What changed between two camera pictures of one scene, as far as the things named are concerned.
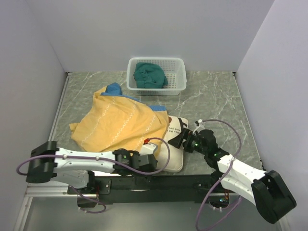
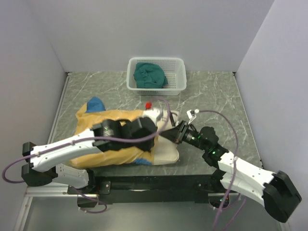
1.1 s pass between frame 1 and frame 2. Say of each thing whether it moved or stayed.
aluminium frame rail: stayed
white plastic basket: stayed
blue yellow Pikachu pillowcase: moved
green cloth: stayed
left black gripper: moved
